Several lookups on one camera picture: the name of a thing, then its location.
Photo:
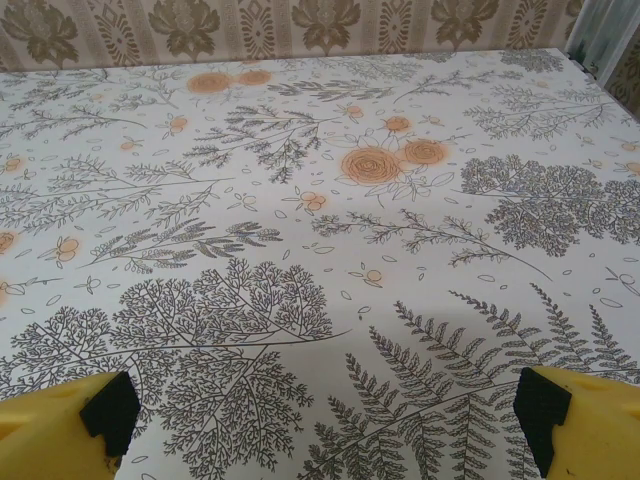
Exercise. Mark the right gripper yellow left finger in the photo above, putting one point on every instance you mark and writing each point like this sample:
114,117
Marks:
45,430

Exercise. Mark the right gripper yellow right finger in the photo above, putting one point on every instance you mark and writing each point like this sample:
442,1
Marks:
595,430

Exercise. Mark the floral patterned table cover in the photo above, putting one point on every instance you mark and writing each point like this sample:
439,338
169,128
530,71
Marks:
300,250

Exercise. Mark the aluminium corner post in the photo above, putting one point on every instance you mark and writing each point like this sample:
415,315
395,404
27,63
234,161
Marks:
595,30

